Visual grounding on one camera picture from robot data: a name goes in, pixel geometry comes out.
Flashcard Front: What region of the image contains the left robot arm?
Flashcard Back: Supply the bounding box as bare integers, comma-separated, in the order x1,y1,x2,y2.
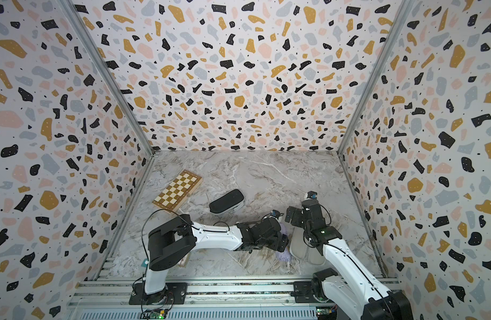
144,214,288,295

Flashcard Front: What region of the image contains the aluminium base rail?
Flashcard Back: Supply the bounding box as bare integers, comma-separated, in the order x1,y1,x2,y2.
66,275,348,319

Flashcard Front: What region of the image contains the lilac folded umbrella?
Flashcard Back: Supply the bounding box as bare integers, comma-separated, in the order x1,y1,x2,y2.
276,223,292,263

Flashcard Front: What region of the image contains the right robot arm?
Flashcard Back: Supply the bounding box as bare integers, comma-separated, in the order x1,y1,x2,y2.
285,199,414,319

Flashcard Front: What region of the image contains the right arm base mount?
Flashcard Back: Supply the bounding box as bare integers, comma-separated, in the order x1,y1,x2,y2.
290,281,320,303

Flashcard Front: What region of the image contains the wooden chessboard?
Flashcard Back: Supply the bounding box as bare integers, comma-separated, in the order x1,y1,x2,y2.
152,170,202,212

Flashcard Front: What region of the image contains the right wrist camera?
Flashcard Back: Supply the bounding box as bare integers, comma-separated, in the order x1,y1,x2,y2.
306,191,318,199

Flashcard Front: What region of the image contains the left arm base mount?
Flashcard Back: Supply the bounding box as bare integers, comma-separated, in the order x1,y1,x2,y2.
129,282,188,306

